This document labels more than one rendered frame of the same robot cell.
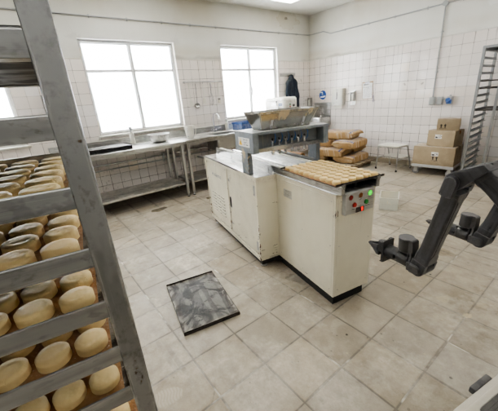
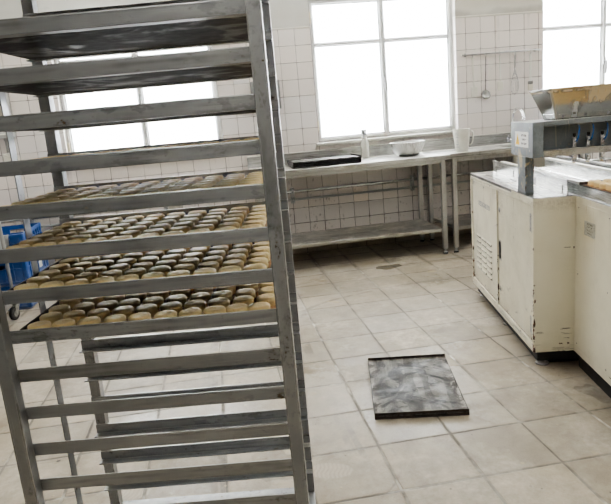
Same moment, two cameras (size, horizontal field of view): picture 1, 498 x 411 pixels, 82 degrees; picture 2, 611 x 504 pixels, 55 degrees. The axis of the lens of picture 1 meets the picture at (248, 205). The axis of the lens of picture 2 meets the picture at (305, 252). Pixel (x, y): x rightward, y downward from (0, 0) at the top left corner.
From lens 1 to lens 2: 0.81 m
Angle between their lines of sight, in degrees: 28
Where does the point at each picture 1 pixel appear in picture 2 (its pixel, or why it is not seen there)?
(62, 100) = (257, 35)
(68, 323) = (238, 193)
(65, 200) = (250, 101)
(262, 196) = (544, 232)
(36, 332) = (220, 192)
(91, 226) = (261, 117)
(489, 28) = not seen: outside the picture
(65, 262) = (244, 145)
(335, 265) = not seen: outside the picture
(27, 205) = (229, 102)
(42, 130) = (245, 55)
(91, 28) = not seen: outside the picture
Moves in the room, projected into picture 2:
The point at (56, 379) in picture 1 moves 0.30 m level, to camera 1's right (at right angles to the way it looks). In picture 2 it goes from (225, 236) to (358, 238)
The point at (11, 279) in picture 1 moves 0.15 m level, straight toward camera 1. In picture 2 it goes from (213, 149) to (225, 151)
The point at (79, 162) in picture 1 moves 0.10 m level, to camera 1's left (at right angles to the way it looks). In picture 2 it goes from (260, 73) to (218, 79)
